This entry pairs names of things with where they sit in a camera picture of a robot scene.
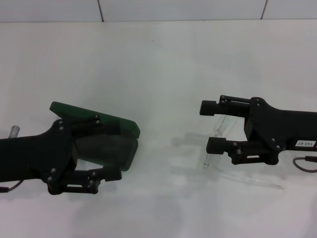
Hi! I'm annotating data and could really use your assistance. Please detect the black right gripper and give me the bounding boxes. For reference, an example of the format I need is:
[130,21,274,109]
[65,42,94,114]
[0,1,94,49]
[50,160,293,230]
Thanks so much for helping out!
[199,95,317,166]

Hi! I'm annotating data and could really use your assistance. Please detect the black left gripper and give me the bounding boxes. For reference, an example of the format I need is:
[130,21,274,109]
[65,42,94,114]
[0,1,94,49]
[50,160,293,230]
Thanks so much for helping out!
[0,115,124,196]

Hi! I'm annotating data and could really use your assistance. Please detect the clear white glasses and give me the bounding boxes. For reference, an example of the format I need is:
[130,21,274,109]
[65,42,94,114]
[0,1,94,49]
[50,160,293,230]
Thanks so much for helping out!
[202,114,284,191]

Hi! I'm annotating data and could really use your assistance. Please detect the green glasses case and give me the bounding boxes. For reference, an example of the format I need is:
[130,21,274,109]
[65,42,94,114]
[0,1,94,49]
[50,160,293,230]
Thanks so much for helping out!
[49,101,141,172]

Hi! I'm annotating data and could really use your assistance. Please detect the silver left camera mount bracket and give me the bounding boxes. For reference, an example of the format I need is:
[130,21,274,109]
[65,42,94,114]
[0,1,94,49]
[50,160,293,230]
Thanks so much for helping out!
[9,125,21,138]

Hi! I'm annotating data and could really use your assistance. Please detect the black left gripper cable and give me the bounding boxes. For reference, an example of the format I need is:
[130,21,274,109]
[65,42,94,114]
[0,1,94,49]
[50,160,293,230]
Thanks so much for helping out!
[0,180,23,193]

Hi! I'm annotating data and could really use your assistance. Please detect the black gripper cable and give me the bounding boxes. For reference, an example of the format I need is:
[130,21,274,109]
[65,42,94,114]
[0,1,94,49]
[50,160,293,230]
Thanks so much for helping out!
[0,180,23,193]
[292,155,317,172]

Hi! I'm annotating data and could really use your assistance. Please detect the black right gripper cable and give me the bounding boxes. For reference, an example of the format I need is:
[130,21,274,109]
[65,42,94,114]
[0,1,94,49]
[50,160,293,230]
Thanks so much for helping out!
[292,155,317,172]

